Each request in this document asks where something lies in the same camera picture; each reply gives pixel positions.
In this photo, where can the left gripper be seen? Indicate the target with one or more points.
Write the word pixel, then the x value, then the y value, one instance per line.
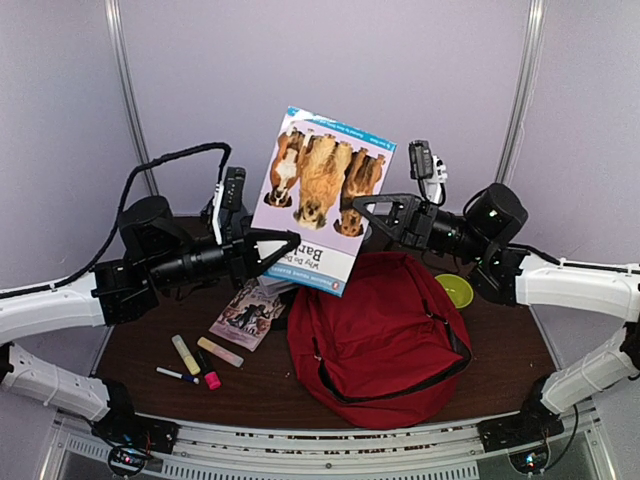
pixel 240 250

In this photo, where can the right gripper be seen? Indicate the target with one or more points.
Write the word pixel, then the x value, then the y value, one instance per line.
pixel 410 216

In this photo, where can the dog cover book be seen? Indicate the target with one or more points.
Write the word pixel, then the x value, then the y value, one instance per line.
pixel 318 167

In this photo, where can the red backpack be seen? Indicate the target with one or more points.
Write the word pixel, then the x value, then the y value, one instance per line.
pixel 388 352

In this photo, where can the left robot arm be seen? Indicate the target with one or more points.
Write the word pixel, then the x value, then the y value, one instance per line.
pixel 159 256

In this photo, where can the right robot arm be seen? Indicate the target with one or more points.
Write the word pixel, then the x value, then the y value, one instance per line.
pixel 512 274

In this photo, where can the white coffee cover book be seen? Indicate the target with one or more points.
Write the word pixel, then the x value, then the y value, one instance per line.
pixel 271 288

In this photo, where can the purple illustrated booklet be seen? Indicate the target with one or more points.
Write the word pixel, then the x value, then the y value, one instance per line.
pixel 247 319

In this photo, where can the peach highlighter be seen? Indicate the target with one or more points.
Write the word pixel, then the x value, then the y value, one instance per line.
pixel 220 352

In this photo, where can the lime green bowl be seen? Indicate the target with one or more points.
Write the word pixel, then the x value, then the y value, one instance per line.
pixel 457 288

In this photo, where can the yellow highlighter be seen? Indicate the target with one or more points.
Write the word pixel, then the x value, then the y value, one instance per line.
pixel 186 355

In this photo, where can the pink highlighter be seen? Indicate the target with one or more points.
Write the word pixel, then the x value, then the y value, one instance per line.
pixel 209 373

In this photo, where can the white blue pen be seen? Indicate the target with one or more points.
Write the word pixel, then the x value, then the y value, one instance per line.
pixel 180 376

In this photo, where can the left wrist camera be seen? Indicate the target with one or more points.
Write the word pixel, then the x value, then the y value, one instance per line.
pixel 226 202

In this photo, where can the front aluminium rail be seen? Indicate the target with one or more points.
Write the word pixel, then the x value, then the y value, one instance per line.
pixel 452 450

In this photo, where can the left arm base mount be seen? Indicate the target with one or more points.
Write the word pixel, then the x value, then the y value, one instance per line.
pixel 144 434

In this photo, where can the right aluminium frame post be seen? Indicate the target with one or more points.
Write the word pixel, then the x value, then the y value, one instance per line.
pixel 524 92

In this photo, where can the aluminium frame post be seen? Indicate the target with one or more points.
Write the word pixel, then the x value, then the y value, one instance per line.
pixel 524 92
pixel 117 37

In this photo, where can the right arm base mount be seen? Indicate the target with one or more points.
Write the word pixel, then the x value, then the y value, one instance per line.
pixel 516 430

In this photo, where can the left aluminium frame post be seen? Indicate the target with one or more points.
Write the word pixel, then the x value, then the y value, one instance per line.
pixel 117 37

